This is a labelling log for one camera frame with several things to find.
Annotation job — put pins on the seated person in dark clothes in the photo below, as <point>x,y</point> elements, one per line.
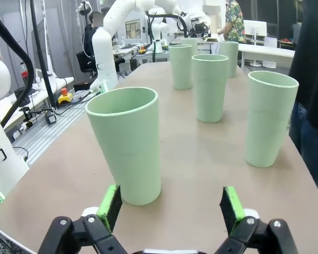
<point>88,39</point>

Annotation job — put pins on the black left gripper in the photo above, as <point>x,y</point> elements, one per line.
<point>200,27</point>

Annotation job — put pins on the black office chair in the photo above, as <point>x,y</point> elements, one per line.
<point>84,62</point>

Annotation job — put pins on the white background lab table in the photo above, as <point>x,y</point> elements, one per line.
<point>267,51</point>

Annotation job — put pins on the pale green plastic cup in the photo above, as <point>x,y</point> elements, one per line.
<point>210,90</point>
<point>127,148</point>
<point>190,42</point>
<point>270,119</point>
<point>230,51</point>
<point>180,68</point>

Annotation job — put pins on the black camera stand pole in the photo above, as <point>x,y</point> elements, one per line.
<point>42,53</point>

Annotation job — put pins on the person in floral shirt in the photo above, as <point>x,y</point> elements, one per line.
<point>236,21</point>

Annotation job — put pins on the computer monitor showing image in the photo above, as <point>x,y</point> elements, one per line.
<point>133,29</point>

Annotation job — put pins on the white monitor with stand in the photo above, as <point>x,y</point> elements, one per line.
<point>254,27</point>

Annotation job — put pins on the person in black t-shirt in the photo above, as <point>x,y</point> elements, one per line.
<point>312,66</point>

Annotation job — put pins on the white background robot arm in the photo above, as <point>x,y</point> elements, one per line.
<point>157,34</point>

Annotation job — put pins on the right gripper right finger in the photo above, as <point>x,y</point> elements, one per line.
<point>231,209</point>

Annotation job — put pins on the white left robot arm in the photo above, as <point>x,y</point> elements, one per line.
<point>103,53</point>

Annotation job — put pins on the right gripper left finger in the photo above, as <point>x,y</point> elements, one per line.
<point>108,211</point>

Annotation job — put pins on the yellow emergency stop button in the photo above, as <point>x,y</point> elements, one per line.
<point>65,97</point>

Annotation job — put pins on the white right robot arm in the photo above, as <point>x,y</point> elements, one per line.
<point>0,158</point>

